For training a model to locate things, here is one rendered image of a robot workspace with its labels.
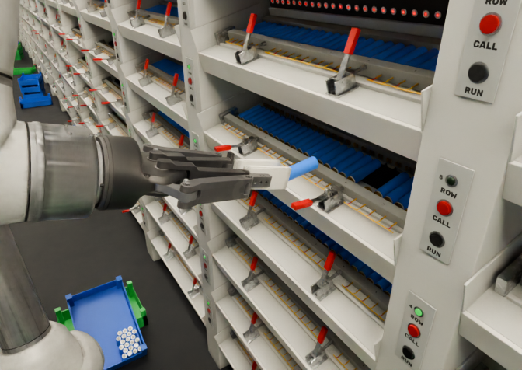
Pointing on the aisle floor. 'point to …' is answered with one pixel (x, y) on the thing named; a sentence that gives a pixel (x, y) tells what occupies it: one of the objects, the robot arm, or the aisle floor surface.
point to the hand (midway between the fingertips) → (261, 174)
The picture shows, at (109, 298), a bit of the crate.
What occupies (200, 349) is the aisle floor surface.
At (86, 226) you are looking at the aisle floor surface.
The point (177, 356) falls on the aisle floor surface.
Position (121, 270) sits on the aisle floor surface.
